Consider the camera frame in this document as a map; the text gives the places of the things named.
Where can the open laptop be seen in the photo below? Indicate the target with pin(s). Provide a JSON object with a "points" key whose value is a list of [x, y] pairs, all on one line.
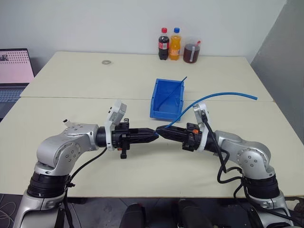
{"points": [[14, 69]]}

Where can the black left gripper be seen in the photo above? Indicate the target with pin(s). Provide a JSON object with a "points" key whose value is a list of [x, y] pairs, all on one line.
{"points": [[122, 139]]}

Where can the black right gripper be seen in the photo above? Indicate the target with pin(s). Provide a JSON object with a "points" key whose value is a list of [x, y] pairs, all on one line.
{"points": [[192, 140]]}

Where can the orange soda bottle blue cap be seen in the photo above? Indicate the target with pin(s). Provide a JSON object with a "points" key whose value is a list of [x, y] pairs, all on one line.
{"points": [[175, 47]]}

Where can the clear jar dark liquid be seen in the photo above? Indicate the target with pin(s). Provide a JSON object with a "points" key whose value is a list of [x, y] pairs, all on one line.
{"points": [[191, 53]]}

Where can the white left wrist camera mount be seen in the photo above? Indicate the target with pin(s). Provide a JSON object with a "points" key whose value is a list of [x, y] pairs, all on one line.
{"points": [[117, 111]]}

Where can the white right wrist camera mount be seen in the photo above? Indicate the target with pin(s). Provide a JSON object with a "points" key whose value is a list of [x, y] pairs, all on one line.
{"points": [[201, 111]]}

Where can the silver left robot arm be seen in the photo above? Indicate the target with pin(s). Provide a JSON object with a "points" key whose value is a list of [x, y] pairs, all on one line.
{"points": [[61, 147]]}

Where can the blue plastic bin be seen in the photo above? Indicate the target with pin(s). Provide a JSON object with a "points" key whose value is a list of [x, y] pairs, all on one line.
{"points": [[166, 114]]}

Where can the dark rounded shape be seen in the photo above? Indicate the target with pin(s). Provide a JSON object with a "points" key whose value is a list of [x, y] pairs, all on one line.
{"points": [[190, 213], [133, 216]]}

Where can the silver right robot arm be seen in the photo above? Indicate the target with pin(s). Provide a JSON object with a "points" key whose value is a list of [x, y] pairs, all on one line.
{"points": [[251, 154]]}

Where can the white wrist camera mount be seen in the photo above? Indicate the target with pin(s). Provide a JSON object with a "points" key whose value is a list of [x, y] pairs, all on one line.
{"points": [[117, 111], [201, 111]]}

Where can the cola bottle red cap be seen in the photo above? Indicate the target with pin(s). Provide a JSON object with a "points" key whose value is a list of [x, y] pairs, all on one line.
{"points": [[163, 46]]}

